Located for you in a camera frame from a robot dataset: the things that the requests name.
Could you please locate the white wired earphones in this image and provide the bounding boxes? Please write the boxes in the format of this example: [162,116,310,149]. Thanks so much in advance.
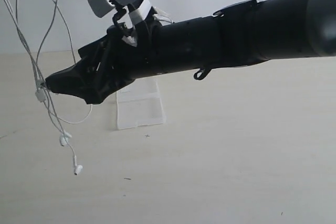
[0,0,94,176]

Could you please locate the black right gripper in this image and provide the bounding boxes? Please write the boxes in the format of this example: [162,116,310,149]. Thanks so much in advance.
[45,22,163,104]

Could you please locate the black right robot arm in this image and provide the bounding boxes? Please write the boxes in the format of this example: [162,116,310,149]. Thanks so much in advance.
[45,0,335,104]

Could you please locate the clear plastic storage case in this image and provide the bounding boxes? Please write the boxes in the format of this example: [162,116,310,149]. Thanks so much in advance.
[116,77,166,130]

